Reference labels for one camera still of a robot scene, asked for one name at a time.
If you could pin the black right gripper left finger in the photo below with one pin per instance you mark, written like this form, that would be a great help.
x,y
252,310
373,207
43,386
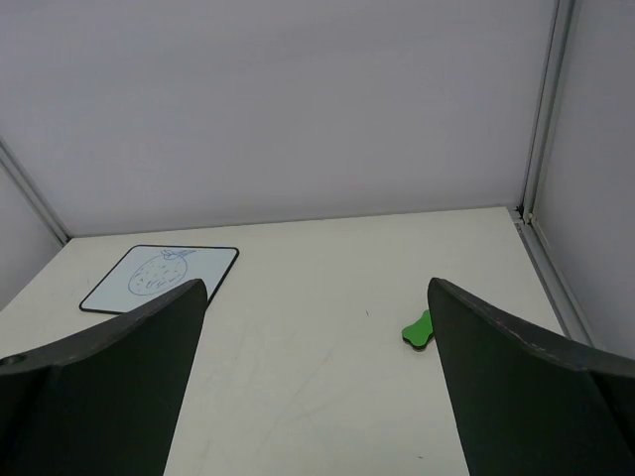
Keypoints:
x,y
105,400

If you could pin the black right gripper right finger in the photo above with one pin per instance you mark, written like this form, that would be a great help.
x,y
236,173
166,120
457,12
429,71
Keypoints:
x,y
527,401

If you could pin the green bone-shaped eraser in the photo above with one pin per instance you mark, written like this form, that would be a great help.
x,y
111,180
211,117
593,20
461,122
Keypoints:
x,y
419,334

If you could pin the small black-framed whiteboard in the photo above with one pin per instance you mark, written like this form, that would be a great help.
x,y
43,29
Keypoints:
x,y
148,271

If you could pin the aluminium frame post left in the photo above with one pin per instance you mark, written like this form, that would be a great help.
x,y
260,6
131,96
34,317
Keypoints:
x,y
28,188

